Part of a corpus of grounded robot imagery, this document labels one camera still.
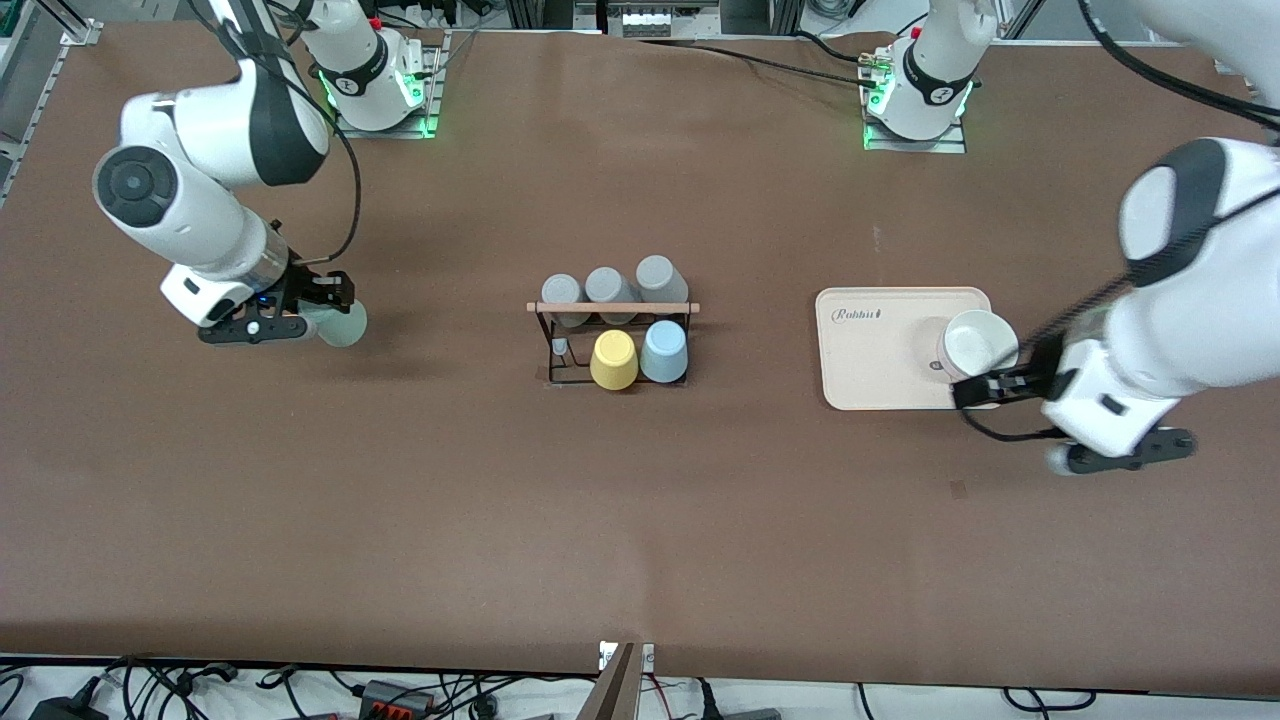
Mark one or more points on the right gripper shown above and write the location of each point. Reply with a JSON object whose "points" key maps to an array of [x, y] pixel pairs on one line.
{"points": [[303, 289]]}

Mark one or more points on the black power adapter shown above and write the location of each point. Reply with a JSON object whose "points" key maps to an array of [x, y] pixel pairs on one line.
{"points": [[70, 710]]}

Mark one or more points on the aluminium frame strut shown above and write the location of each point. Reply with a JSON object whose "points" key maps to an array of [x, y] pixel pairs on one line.
{"points": [[80, 33]]}

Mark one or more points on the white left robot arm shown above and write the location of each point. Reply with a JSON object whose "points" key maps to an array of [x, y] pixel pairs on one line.
{"points": [[1190, 330]]}

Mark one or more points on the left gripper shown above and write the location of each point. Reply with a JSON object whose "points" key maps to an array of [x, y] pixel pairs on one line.
{"points": [[1040, 378]]}

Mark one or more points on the brown wedge camera mount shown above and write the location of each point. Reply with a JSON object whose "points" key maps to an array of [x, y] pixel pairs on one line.
{"points": [[615, 690]]}

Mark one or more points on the black orange connector block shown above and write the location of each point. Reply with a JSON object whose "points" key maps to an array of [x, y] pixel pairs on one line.
{"points": [[395, 698]]}

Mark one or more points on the yellow cup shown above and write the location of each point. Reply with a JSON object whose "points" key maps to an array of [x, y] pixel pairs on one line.
{"points": [[615, 360]]}

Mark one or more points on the cream rectangular tray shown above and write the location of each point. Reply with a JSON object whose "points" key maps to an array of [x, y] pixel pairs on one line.
{"points": [[870, 370]]}

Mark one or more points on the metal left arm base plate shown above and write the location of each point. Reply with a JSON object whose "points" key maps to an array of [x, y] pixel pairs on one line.
{"points": [[915, 147]]}

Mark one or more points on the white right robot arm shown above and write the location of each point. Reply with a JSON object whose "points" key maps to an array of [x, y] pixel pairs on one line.
{"points": [[200, 130]]}

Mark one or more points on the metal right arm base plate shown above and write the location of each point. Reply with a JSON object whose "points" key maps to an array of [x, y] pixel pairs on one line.
{"points": [[380, 133]]}

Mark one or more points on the small metal corner bracket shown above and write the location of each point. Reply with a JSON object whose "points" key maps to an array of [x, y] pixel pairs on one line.
{"points": [[1235, 66]]}

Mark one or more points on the white bowl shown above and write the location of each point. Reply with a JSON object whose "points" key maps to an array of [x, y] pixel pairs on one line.
{"points": [[975, 340]]}

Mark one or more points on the pale grey cup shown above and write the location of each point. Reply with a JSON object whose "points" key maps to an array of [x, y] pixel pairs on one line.
{"points": [[606, 285], [657, 275], [562, 290]]}

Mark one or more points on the light blue cup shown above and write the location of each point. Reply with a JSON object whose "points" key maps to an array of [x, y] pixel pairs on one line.
{"points": [[664, 352]]}

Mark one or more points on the pale green cup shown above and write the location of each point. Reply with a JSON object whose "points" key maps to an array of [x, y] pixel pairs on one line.
{"points": [[345, 325]]}

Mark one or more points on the grey power strip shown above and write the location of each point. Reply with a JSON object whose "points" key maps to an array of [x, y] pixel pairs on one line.
{"points": [[645, 22]]}

